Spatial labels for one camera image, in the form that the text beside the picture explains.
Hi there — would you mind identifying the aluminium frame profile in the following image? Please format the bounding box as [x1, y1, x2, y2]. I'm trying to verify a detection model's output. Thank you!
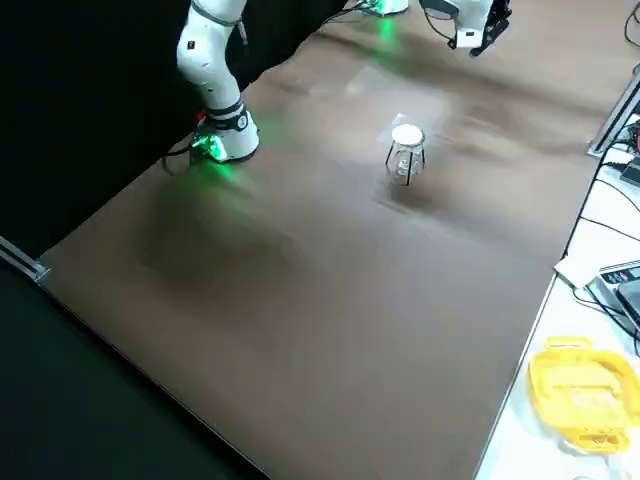
[0, 233, 52, 284]

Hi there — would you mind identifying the yellow plastic box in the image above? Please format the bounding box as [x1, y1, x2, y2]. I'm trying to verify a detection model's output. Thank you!
[528, 336, 640, 454]

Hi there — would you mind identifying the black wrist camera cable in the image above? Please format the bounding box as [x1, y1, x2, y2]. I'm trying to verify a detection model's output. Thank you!
[419, 0, 459, 50]

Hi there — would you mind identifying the black arm base cable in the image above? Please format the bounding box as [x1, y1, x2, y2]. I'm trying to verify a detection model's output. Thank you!
[319, 0, 381, 27]
[160, 139, 202, 175]

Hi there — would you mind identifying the black power adapter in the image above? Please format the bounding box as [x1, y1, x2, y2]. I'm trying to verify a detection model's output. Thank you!
[618, 158, 640, 187]

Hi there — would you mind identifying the aluminium camera post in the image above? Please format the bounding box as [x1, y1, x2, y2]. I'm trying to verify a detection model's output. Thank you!
[588, 74, 640, 159]

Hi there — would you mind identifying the grey electronic device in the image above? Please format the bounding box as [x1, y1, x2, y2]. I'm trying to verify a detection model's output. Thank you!
[584, 260, 640, 334]

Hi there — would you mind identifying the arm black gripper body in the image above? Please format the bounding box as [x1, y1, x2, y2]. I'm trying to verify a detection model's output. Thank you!
[487, 0, 515, 36]

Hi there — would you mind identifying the white crucible lid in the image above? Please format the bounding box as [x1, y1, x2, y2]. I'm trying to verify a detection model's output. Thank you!
[391, 124, 425, 147]

